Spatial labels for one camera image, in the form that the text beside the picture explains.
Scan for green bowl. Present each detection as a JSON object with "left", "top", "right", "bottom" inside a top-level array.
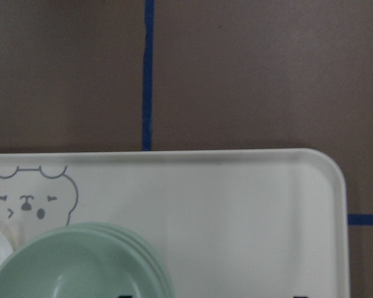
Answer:
[
  {"left": 0, "top": 226, "right": 175, "bottom": 297},
  {"left": 80, "top": 223, "right": 172, "bottom": 298},
  {"left": 90, "top": 222, "right": 175, "bottom": 298}
]

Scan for green bowl on tray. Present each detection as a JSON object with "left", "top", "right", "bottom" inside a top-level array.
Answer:
[{"left": 90, "top": 222, "right": 175, "bottom": 298}]

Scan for cream bear tray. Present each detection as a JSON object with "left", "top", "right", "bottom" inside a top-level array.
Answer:
[{"left": 0, "top": 148, "right": 351, "bottom": 297}]

